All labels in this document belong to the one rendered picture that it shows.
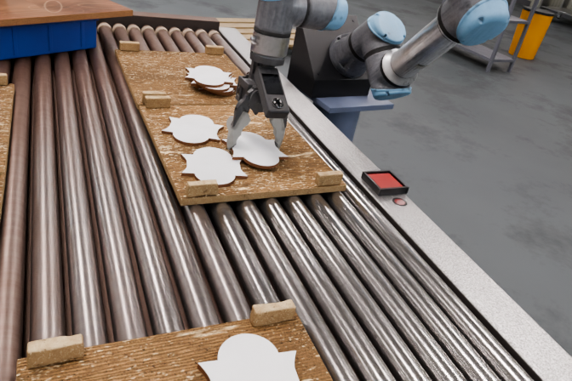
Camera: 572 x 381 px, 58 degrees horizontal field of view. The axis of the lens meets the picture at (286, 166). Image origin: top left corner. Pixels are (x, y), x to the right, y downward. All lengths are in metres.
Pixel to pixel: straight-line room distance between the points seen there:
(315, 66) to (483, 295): 0.99
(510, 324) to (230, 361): 0.46
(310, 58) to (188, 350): 1.19
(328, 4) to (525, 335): 0.69
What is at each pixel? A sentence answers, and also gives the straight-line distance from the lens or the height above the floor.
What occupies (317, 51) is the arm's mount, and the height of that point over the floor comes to 1.00.
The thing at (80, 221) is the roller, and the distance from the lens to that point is 0.91.
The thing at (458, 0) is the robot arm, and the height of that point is 1.30.
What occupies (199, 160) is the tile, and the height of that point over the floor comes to 0.94.
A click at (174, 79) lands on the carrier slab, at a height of 0.94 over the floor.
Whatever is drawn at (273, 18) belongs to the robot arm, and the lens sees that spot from 1.02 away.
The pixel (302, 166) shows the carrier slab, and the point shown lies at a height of 0.94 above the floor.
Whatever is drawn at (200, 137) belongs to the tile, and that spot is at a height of 0.94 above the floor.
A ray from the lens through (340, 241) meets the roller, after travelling 0.95.
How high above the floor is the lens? 1.45
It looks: 28 degrees down
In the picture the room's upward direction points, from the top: 11 degrees clockwise
